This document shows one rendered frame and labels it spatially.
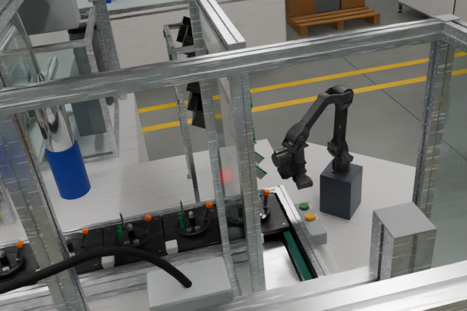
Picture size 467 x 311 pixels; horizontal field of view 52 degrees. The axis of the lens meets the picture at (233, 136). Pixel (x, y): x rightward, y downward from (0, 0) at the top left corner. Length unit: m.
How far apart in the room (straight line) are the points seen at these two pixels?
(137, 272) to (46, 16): 1.43
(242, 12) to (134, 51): 1.32
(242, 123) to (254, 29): 4.94
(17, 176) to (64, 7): 1.88
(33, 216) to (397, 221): 0.60
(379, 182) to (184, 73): 1.75
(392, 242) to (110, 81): 0.46
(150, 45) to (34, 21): 3.07
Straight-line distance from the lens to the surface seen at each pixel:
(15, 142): 0.82
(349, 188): 2.05
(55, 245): 0.94
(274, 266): 1.87
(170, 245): 1.91
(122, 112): 3.28
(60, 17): 2.69
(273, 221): 1.98
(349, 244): 2.05
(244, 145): 0.90
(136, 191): 2.46
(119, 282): 1.93
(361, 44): 0.82
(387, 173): 2.45
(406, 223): 0.69
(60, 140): 2.37
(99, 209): 2.41
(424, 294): 0.36
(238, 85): 0.84
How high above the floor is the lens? 2.25
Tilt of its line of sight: 30 degrees down
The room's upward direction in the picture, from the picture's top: 6 degrees counter-clockwise
